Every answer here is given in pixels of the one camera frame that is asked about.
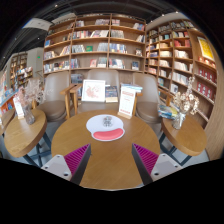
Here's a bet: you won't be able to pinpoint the transparent computer mouse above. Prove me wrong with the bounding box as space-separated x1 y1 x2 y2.
101 115 114 128

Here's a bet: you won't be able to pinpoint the distant wooden shelf unit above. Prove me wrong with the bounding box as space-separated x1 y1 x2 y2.
9 51 34 91

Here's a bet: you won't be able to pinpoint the white framed floral picture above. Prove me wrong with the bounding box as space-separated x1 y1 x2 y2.
80 79 107 103

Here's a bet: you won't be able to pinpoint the dark book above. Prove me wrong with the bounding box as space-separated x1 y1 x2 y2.
104 85 120 104

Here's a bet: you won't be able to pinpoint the white mouse pad red rest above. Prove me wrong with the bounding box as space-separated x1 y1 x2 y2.
85 114 126 142

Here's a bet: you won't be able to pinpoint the blue book stack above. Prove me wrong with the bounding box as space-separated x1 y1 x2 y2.
120 83 144 93

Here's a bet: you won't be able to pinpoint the glass vase dried flowers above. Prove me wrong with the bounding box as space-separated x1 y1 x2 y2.
171 76 200 130

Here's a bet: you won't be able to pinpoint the wide wooden bookshelf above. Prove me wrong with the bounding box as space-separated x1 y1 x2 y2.
43 13 148 76

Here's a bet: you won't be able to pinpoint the curved wooden bookshelf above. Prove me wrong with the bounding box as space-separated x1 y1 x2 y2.
144 19 224 151

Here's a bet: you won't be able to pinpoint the small white table sign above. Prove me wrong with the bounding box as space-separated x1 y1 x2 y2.
12 96 25 120

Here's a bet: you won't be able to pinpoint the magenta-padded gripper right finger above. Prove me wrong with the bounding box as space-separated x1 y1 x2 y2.
131 143 184 186

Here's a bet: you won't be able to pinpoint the colourful magazine stack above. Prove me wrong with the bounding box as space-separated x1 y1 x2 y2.
157 103 179 120

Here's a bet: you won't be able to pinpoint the round wooden side table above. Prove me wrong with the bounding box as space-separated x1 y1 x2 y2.
0 108 17 136
3 108 53 168
159 114 208 167

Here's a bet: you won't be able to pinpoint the white sign wooden base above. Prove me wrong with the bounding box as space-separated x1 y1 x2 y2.
117 86 138 120

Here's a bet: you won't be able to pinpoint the colourful book display rack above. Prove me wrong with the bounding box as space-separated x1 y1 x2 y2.
0 69 18 114

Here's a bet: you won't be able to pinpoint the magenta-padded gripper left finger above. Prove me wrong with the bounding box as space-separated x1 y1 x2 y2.
40 143 92 186

